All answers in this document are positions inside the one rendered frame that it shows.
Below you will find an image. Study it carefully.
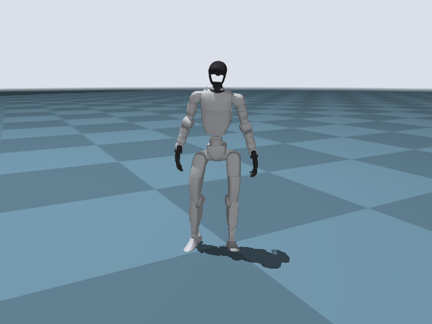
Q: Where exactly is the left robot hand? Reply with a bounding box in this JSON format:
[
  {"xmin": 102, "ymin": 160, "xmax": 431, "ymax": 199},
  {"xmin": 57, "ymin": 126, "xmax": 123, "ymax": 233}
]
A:
[{"xmin": 250, "ymin": 151, "xmax": 258, "ymax": 177}]

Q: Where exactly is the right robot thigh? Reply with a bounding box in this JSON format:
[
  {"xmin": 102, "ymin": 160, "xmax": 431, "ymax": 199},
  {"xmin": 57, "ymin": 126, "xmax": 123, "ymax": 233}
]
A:
[{"xmin": 189, "ymin": 150, "xmax": 208, "ymax": 207}]

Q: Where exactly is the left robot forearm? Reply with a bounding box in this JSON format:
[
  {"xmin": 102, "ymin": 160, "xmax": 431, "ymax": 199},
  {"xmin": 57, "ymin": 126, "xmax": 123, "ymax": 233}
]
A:
[{"xmin": 243, "ymin": 124, "xmax": 258, "ymax": 156}]

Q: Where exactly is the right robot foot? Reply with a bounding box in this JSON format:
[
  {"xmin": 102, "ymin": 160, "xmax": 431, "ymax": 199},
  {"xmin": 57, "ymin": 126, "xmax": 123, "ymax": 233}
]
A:
[{"xmin": 184, "ymin": 234, "xmax": 202, "ymax": 252}]

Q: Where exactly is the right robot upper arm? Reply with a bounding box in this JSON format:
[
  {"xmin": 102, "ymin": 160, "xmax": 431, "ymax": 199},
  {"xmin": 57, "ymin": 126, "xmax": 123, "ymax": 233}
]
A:
[{"xmin": 182, "ymin": 91, "xmax": 202, "ymax": 128}]

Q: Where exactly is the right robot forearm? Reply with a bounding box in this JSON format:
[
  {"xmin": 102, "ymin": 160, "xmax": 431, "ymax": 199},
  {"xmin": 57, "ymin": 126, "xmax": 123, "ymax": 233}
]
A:
[{"xmin": 175, "ymin": 119, "xmax": 190, "ymax": 150}]

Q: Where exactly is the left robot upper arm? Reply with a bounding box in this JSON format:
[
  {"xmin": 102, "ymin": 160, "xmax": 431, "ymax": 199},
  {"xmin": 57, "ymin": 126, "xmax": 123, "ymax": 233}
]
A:
[{"xmin": 232, "ymin": 93, "xmax": 252, "ymax": 133}]

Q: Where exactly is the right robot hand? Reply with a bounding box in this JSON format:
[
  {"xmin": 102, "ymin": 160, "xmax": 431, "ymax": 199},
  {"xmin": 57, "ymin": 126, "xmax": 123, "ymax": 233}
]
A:
[{"xmin": 175, "ymin": 145, "xmax": 183, "ymax": 171}]

